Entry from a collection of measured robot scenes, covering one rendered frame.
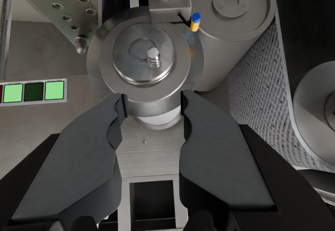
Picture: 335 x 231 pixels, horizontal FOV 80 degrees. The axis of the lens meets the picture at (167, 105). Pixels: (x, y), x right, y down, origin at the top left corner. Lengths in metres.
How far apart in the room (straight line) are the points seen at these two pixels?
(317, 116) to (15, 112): 0.71
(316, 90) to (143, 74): 0.22
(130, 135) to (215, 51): 0.36
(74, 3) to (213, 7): 0.35
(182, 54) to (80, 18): 0.39
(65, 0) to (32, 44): 2.06
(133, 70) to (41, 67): 2.25
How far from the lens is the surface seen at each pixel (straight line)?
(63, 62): 2.43
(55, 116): 0.66
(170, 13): 0.26
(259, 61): 0.36
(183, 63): 0.25
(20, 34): 2.68
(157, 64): 0.22
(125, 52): 0.25
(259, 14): 0.32
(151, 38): 0.25
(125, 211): 0.61
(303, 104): 0.30
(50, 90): 0.68
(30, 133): 0.69
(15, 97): 0.73
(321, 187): 0.39
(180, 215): 0.61
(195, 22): 0.23
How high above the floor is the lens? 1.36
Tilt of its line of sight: 11 degrees down
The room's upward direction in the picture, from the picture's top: 176 degrees clockwise
